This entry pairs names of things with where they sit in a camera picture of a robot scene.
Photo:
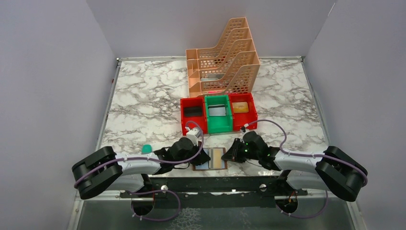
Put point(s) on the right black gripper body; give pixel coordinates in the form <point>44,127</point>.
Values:
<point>247,154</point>

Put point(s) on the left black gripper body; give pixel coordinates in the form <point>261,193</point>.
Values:
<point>192,151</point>

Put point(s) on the brown leather card holder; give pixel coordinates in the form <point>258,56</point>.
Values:
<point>205,167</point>

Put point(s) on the gold card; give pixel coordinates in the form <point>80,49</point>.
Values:
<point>240,107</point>
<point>216,161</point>

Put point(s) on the green plastic bin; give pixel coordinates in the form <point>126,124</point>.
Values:
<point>219,124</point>

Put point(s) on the red bin with gold card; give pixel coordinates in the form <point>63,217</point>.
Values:
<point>239,119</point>

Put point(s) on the red bin with black card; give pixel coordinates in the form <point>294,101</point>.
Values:
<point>201,120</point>

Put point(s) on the peach plastic file organizer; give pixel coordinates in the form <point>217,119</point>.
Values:
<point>230,67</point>

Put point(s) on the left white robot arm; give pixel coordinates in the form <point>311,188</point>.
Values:
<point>107,170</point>

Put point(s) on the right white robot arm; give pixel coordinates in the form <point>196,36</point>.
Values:
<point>330,170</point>

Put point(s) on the black card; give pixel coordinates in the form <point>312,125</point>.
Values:
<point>194,111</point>

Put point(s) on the silver card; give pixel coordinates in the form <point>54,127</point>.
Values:
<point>217,110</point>

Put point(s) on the green eraser block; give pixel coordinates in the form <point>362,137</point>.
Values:
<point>146,149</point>

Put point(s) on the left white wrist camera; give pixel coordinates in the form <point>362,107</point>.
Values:
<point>194,134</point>

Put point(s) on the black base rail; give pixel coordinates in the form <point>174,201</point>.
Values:
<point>215,192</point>

